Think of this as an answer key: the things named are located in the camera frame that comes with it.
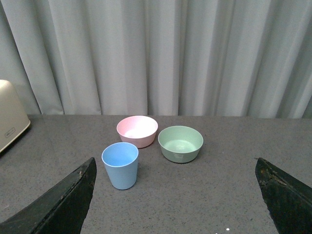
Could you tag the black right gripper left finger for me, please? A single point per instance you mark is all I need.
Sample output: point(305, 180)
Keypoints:
point(60, 210)

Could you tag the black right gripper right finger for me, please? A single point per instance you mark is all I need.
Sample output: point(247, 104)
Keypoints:
point(288, 200)

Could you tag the blue plastic cup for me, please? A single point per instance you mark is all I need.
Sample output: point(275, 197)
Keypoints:
point(121, 164)

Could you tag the cream white toaster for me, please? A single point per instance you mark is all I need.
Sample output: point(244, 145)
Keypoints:
point(13, 117)

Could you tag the pink plastic bowl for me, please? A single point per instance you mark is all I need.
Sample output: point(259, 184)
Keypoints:
point(138, 130)

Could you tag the green plastic bowl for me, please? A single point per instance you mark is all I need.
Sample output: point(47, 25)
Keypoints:
point(180, 144)

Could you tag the grey curtain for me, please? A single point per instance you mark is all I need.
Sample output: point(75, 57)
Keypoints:
point(159, 57)

